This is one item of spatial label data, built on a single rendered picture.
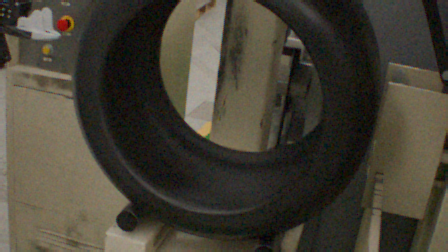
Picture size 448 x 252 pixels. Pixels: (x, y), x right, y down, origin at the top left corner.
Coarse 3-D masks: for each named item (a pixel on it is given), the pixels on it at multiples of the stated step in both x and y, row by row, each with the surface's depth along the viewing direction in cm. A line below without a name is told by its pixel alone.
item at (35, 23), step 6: (36, 12) 119; (24, 18) 120; (30, 18) 120; (36, 18) 120; (42, 18) 120; (18, 24) 121; (24, 24) 121; (30, 24) 120; (36, 24) 120; (42, 24) 120; (30, 30) 120; (36, 30) 120; (42, 30) 120; (36, 36) 120; (42, 36) 120; (48, 36) 121; (54, 36) 121
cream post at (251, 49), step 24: (240, 0) 137; (240, 24) 139; (264, 24) 137; (240, 48) 140; (264, 48) 139; (240, 72) 142; (264, 72) 141; (216, 96) 146; (240, 96) 144; (264, 96) 143; (216, 120) 148; (240, 120) 146; (264, 120) 145; (240, 144) 148; (264, 144) 153
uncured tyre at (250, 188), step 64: (128, 0) 103; (256, 0) 96; (320, 0) 96; (128, 64) 135; (320, 64) 97; (128, 128) 133; (320, 128) 130; (128, 192) 115; (192, 192) 132; (256, 192) 134; (320, 192) 105
